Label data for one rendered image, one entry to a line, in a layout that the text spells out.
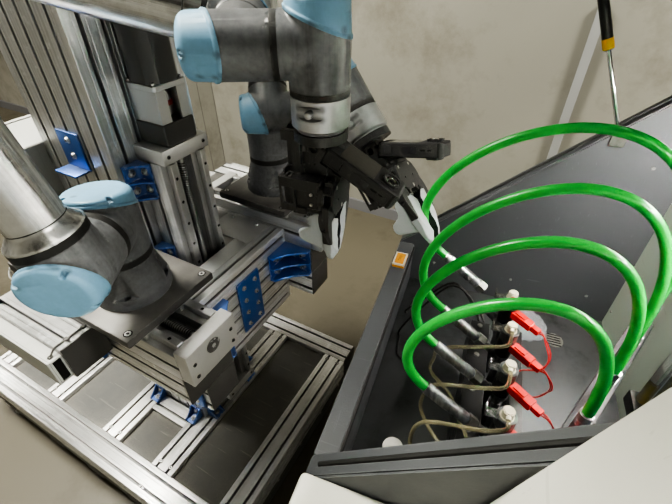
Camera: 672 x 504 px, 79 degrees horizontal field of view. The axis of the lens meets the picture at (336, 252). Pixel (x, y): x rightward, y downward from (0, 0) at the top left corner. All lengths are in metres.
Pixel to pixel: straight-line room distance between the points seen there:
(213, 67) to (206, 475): 1.33
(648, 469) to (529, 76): 2.16
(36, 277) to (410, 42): 2.19
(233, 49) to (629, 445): 0.51
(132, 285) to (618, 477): 0.77
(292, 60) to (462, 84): 2.03
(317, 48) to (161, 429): 1.47
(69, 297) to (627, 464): 0.68
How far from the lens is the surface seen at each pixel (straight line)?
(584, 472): 0.44
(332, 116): 0.52
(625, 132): 0.65
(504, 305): 0.48
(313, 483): 0.69
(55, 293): 0.71
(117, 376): 1.93
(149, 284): 0.88
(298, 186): 0.57
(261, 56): 0.50
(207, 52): 0.50
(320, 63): 0.49
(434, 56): 2.49
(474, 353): 0.85
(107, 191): 0.81
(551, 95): 2.43
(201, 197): 1.09
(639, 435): 0.40
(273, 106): 0.81
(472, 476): 0.55
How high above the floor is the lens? 1.62
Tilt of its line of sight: 38 degrees down
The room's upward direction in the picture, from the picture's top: straight up
